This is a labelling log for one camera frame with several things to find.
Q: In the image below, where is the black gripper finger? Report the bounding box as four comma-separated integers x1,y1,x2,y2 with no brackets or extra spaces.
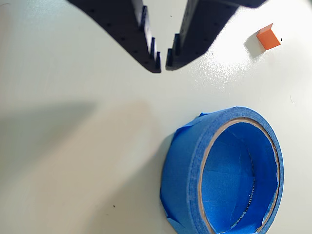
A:
67,0,162,74
166,0,265,72

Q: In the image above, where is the small pink cube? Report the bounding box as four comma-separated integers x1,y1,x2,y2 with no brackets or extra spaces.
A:
256,23,281,51

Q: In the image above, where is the blue round bowl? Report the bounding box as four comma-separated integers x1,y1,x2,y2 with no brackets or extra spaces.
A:
159,106,285,234

